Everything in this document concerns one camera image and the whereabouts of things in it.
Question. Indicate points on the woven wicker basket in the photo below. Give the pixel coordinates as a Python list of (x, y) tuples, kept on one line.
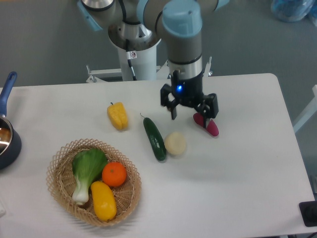
[(61, 183)]

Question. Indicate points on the green bok choy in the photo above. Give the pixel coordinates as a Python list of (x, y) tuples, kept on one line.
[(87, 167)]

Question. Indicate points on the yellow mango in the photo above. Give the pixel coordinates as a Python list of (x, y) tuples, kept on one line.
[(103, 201)]

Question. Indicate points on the green cucumber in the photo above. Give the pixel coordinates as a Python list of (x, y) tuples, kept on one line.
[(155, 139)]

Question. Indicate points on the purple sweet potato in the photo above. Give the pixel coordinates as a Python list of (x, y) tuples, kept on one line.
[(208, 125)]

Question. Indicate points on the yellow bell pepper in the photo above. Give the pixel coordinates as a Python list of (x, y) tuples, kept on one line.
[(117, 115)]

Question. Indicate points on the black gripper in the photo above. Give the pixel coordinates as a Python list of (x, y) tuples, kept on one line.
[(189, 93)]

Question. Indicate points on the orange fruit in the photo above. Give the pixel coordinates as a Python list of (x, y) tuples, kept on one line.
[(114, 174)]

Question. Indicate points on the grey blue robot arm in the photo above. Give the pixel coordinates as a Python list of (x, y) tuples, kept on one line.
[(177, 15)]

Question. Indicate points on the cream white round bun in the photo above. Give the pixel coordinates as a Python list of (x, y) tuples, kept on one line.
[(175, 143)]

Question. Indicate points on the blue saucepan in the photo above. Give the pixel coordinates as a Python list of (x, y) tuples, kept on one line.
[(10, 141)]

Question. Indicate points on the black device at edge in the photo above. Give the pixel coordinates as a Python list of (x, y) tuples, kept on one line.
[(308, 211)]

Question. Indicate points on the white frame at right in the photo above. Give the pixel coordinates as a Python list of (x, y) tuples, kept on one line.
[(306, 113)]

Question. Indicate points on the blue plastic bag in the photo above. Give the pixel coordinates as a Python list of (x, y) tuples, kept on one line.
[(291, 11)]

